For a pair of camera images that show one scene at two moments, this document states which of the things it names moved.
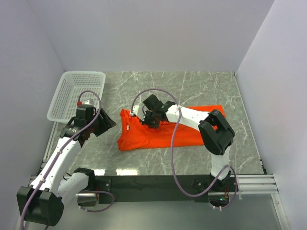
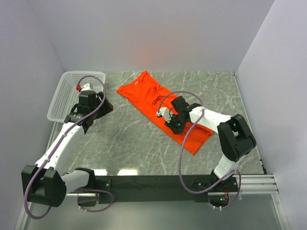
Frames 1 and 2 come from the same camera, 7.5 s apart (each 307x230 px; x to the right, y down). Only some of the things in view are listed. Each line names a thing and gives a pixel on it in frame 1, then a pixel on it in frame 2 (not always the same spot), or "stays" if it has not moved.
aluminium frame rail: (257, 183) stays
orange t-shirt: (134, 135) -> (148, 96)
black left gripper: (106, 123) -> (106, 108)
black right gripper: (145, 121) -> (175, 130)
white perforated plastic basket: (63, 106) stays
